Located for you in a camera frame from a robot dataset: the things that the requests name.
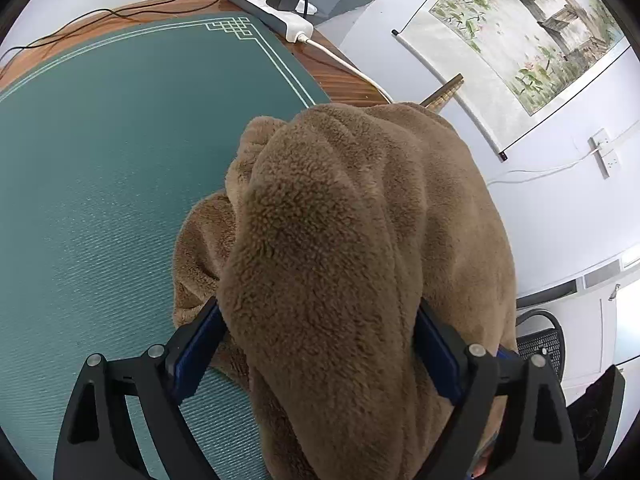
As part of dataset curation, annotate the wall scroll painting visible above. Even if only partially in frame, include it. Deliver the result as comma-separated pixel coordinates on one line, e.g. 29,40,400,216
391,0,632,162

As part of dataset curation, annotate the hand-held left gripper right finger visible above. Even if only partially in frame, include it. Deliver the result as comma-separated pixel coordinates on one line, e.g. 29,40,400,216
412,300,581,480

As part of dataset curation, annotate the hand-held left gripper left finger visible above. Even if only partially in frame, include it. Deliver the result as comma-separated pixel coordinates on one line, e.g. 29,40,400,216
52,297,228,480

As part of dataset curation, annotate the black mesh chair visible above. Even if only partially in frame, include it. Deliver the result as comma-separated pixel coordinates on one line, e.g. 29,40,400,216
516,309,565,376

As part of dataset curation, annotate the brown fleece towel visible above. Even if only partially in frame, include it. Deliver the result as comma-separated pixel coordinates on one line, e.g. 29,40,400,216
172,101,518,480

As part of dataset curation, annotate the white power strip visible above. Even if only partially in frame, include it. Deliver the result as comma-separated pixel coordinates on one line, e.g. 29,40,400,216
222,0,315,43

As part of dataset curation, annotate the green table mat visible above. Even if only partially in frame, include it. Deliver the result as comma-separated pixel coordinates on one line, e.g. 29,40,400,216
0,11,331,480

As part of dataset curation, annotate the wooden stick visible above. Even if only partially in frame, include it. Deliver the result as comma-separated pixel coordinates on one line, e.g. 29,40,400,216
420,74,465,111

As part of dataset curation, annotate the black cable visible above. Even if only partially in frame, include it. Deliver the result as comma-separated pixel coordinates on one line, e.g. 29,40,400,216
0,0,236,68

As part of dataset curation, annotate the white wall cable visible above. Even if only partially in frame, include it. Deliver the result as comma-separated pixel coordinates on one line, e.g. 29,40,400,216
487,125,640,187

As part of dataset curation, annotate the white wall outlet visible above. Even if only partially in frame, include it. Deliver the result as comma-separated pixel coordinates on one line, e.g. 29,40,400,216
589,129,621,180

